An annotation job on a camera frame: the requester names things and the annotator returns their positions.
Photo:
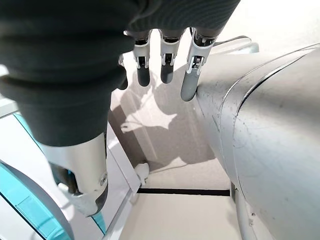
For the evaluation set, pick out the white medical drawer cart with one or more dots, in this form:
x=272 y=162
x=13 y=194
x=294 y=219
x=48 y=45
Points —
x=120 y=175

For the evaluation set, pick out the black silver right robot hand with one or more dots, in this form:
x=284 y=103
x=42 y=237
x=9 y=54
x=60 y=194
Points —
x=62 y=75

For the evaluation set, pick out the small white wall hook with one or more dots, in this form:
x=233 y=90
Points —
x=142 y=172

